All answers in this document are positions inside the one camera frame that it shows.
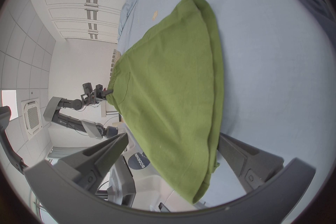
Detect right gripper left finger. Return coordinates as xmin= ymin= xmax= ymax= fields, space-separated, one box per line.
xmin=56 ymin=133 xmax=129 ymax=191

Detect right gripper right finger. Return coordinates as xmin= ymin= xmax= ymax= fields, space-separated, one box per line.
xmin=217 ymin=132 xmax=285 ymax=195

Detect green shorts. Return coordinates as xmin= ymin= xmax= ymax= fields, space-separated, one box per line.
xmin=106 ymin=0 xmax=225 ymax=205

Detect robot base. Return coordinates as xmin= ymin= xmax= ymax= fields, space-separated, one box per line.
xmin=96 ymin=121 xmax=209 ymax=213

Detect round woven basket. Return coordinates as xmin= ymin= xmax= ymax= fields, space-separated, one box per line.
xmin=109 ymin=50 xmax=122 ymax=79

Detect bed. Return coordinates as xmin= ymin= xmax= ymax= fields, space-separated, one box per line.
xmin=117 ymin=0 xmax=335 ymax=209

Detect ceiling air conditioner vent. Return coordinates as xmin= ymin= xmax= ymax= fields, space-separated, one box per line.
xmin=22 ymin=98 xmax=45 ymax=136

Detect white wardrobe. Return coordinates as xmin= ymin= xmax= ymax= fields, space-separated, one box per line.
xmin=26 ymin=0 xmax=139 ymax=43

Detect white ceiling light panel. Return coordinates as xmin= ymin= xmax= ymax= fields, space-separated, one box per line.
xmin=1 ymin=90 xmax=18 ymax=121

